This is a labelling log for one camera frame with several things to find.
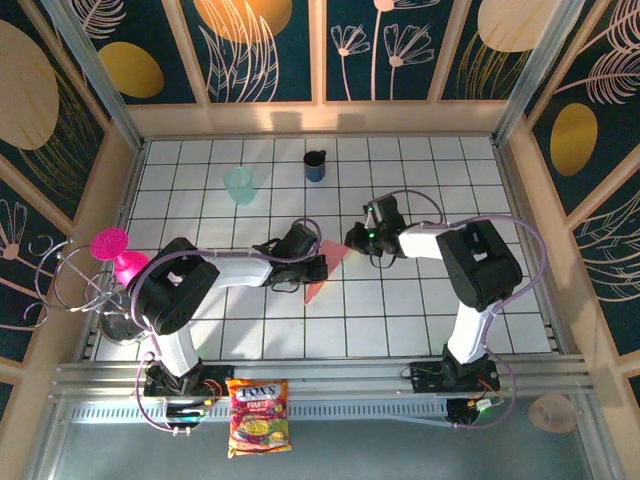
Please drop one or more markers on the pink cloth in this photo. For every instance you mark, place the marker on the pink cloth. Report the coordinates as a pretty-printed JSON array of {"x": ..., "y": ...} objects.
[{"x": 336, "y": 250}]

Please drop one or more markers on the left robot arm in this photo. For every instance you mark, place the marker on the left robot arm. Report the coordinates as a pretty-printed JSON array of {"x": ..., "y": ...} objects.
[{"x": 240, "y": 270}]

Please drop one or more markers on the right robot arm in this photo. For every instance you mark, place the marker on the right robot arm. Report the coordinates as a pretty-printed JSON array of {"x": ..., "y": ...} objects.
[{"x": 470, "y": 330}]

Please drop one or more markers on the dark blue mug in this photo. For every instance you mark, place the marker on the dark blue mug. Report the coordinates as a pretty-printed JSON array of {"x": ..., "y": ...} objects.
[{"x": 314, "y": 170}]

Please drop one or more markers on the teal translucent plastic cup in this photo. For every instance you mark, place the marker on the teal translucent plastic cup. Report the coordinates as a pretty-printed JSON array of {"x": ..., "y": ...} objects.
[{"x": 239, "y": 187}]

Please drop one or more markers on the Fox's fruit candy bag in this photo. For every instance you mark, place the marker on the Fox's fruit candy bag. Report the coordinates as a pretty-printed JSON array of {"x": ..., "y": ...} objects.
[{"x": 257, "y": 417}]

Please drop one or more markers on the magenta plastic goblet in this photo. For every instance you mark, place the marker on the magenta plastic goblet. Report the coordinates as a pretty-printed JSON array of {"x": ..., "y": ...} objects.
[{"x": 109, "y": 243}]

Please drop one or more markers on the translucent round plastic dome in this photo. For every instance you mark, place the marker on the translucent round plastic dome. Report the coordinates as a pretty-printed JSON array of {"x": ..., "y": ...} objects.
[{"x": 552, "y": 412}]

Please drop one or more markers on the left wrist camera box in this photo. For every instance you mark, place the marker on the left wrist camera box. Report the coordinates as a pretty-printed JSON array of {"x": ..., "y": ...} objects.
[{"x": 297, "y": 240}]

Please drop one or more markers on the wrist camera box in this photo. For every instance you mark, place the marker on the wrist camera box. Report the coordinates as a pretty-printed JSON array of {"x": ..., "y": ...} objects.
[
  {"x": 297, "y": 240},
  {"x": 385, "y": 210}
]

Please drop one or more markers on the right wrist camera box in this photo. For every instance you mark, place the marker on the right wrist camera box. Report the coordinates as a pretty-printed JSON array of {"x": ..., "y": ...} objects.
[{"x": 385, "y": 210}]

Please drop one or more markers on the aluminium extrusion rail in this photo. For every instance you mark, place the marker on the aluminium extrusion rail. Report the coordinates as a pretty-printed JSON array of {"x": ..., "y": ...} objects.
[{"x": 340, "y": 370}]

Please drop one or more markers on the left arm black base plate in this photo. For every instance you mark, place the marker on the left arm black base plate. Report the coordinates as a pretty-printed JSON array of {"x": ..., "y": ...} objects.
[{"x": 220, "y": 372}]

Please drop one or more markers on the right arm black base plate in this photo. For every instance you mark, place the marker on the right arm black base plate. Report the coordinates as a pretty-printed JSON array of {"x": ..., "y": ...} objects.
[{"x": 425, "y": 377}]

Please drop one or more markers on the aluminium frame post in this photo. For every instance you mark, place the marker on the aluminium frame post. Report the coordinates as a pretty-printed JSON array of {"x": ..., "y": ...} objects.
[
  {"x": 540, "y": 65},
  {"x": 100, "y": 85}
]

